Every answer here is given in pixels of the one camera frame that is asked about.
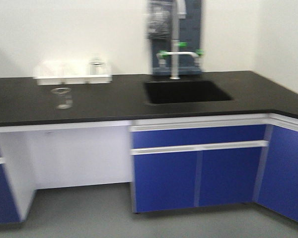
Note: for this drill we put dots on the clear glass beaker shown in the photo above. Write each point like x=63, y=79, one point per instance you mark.
x=63, y=98

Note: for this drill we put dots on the black lab sink basin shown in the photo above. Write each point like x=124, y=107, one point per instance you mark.
x=166, y=92

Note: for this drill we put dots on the blue cabinet under sink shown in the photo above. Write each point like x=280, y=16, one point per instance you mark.
x=175, y=167

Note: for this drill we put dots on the clear glass bottle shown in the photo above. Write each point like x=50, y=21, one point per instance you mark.
x=96, y=65

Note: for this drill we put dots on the grey pegboard drying rack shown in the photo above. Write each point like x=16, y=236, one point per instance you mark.
x=159, y=32

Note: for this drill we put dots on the white plastic tray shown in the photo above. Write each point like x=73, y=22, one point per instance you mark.
x=70, y=72

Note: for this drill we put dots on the white lab faucet green knobs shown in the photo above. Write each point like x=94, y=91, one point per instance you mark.
x=178, y=12

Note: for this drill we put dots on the blue cabinet left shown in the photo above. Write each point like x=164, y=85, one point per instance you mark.
x=1, y=181

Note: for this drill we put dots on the blue cabinet right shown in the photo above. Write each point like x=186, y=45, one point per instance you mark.
x=276, y=186

